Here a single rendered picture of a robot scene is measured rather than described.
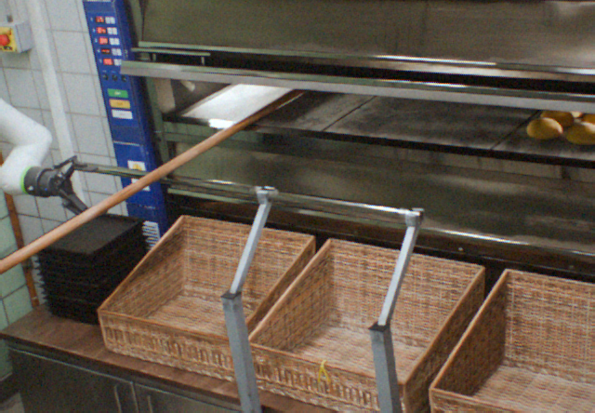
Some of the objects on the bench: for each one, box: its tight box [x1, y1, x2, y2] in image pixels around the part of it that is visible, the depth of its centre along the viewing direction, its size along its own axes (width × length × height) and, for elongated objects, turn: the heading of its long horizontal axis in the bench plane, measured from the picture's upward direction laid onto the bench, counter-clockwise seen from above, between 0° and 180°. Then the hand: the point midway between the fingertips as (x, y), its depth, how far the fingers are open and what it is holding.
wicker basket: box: [429, 269, 595, 413], centre depth 311 cm, size 49×56×28 cm
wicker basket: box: [97, 215, 315, 382], centre depth 380 cm, size 49×56×28 cm
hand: (97, 191), depth 345 cm, fingers open, 13 cm apart
